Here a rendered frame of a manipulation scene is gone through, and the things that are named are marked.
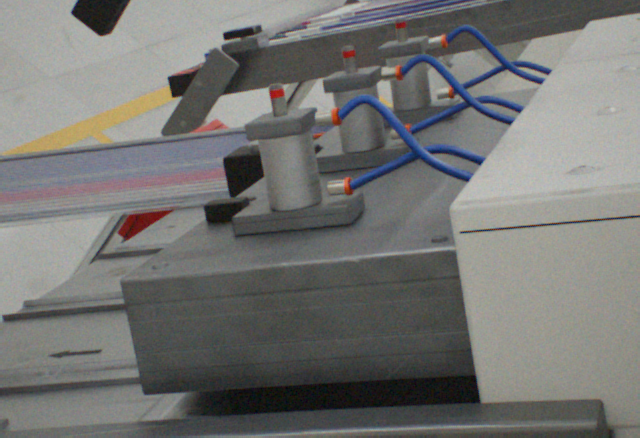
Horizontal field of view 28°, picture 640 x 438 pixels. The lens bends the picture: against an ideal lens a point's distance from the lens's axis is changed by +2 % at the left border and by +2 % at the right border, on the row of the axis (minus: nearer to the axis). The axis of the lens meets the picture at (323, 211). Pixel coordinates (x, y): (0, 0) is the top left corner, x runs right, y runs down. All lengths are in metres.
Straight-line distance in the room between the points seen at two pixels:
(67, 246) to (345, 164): 2.20
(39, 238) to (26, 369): 2.16
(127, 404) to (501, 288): 0.18
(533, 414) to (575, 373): 0.02
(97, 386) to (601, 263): 0.24
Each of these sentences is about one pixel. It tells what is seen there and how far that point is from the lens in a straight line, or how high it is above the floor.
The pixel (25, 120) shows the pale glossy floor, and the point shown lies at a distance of 3.17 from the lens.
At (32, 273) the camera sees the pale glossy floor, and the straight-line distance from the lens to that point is 2.65.
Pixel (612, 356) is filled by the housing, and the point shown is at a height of 1.23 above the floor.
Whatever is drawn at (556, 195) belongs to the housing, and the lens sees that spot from 0.41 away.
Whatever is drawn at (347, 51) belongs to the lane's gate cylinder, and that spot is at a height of 1.21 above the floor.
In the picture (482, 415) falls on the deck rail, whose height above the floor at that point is 1.20.
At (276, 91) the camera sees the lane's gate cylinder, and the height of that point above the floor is 1.21.
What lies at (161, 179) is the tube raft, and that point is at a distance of 0.97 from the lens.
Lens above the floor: 1.37
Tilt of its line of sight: 22 degrees down
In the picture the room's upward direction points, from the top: 36 degrees clockwise
